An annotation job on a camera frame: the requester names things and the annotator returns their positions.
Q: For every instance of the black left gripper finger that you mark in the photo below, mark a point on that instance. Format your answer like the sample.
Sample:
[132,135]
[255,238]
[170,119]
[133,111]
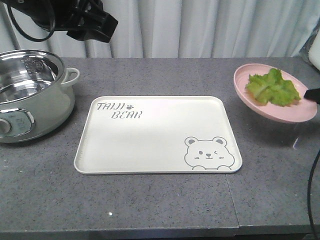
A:
[99,26]
[88,34]

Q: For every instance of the green electric cooking pot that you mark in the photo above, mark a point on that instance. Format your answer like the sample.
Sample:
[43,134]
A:
[36,94]

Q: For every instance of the white grey curtain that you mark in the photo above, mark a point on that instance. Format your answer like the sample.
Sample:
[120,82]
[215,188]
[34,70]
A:
[187,29]

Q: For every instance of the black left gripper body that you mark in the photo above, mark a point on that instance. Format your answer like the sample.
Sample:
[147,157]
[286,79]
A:
[76,15]

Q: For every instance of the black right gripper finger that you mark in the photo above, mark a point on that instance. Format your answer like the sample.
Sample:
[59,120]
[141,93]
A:
[312,95]

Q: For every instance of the green lettuce leaf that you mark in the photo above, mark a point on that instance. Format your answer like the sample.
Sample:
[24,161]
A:
[272,88]

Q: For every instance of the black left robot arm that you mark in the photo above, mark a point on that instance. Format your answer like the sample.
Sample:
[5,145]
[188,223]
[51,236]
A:
[41,13]

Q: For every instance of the pink round plate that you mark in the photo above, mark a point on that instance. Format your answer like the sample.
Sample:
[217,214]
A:
[298,112]

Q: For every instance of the cream bear serving tray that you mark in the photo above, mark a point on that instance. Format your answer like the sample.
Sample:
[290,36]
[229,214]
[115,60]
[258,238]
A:
[157,134]

